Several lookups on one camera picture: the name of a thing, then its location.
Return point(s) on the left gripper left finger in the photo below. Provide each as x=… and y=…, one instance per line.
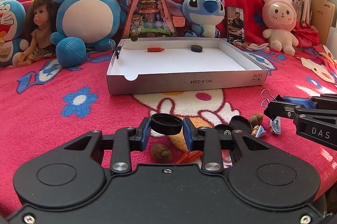
x=127, y=140

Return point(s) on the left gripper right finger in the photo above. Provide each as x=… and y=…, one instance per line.
x=207, y=140

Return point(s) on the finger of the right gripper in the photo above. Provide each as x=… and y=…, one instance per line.
x=285, y=109
x=317, y=125

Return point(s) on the black binder clip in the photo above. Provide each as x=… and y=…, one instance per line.
x=115, y=48
x=268, y=100

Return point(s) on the light blue hair clip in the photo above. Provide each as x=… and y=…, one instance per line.
x=275, y=126
x=258, y=131

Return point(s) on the brown walnut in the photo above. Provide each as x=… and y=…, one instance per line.
x=161, y=154

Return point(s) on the black round cap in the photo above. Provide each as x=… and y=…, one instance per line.
x=166, y=124

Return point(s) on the red plastic crayon piece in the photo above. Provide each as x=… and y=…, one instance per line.
x=155, y=49

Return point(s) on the black lid with logo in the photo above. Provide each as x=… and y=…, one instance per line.
x=224, y=129

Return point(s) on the orange red plastic piece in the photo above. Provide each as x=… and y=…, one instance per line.
x=190, y=157

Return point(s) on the white cardboard box tray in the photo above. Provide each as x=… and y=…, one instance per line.
x=177, y=68

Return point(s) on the black binder clip on tray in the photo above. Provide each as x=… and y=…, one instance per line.
x=115, y=48

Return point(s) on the pink bunny plush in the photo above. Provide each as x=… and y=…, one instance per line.
x=279, y=17

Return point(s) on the red cartoon blanket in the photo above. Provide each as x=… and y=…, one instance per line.
x=44, y=105

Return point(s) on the black round lid in tray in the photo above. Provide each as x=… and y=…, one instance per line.
x=196, y=48

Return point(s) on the black smartphone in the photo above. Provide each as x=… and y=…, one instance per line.
x=235, y=25

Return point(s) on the wooden board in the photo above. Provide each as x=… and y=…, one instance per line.
x=322, y=17

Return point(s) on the blue Stitch plush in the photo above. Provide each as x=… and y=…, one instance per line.
x=203, y=16

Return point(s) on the pink triangular diorama box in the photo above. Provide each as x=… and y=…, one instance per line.
x=148, y=18

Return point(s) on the round blue mouse plush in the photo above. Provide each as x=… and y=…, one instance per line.
x=86, y=24

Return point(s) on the brown haired doll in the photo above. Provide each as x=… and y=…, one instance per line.
x=39, y=25

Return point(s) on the Doraemon plush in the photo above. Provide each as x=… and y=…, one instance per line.
x=13, y=17

